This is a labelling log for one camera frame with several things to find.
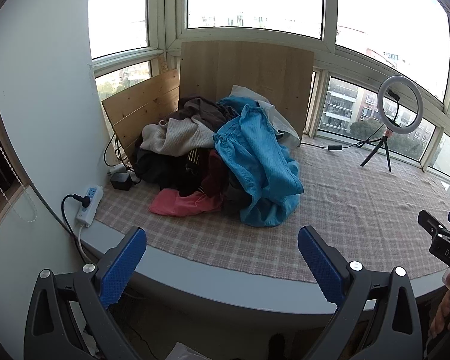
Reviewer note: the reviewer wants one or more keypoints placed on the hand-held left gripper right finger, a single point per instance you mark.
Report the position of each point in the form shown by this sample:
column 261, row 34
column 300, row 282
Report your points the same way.
column 318, row 258

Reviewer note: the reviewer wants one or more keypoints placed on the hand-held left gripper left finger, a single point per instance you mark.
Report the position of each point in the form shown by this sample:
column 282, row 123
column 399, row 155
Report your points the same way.
column 123, row 262

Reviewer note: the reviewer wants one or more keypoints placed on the cream knit sweater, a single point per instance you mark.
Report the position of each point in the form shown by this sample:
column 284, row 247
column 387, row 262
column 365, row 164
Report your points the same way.
column 180, row 137

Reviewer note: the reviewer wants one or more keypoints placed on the person's right hand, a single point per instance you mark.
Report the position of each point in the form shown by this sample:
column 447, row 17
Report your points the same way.
column 440, row 315

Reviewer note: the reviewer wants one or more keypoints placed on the pink plaid cloth mat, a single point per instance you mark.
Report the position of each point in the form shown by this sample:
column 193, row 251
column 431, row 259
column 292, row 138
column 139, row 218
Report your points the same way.
column 360, row 213

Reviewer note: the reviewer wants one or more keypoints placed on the white power strip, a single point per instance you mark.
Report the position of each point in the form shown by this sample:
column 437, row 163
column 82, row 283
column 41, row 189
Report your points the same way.
column 90, row 204

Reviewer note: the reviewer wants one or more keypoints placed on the black power adapter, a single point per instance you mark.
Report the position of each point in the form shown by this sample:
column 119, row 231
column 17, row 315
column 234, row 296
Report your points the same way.
column 120, row 182

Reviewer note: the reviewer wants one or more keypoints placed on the pink garment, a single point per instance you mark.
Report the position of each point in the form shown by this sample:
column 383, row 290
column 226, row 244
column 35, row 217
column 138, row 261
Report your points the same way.
column 180, row 203

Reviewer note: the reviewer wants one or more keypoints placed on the black garment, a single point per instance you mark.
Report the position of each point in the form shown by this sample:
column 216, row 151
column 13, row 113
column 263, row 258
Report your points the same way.
column 153, row 168

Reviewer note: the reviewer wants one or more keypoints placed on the dark grey garment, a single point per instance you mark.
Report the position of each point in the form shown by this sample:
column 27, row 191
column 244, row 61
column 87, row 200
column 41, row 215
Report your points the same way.
column 234, row 198

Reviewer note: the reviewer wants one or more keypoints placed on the blue ribbed garment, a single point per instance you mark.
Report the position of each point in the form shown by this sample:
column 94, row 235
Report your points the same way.
column 262, row 165

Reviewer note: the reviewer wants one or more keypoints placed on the dark red garment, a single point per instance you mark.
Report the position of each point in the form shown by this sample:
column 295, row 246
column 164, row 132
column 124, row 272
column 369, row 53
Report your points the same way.
column 214, row 176

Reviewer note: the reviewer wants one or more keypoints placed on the white garment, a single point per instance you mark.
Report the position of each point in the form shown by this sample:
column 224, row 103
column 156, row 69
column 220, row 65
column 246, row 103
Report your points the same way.
column 285, row 125

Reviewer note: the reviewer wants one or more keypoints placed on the pine plank board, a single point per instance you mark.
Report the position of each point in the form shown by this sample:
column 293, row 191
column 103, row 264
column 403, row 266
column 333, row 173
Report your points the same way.
column 142, row 101

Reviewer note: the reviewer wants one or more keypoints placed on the brown garment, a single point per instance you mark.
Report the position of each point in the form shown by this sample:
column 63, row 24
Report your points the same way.
column 202, row 108

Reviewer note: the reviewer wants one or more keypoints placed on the large light wooden board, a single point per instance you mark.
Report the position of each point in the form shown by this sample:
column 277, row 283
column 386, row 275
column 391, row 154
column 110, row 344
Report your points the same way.
column 247, row 67

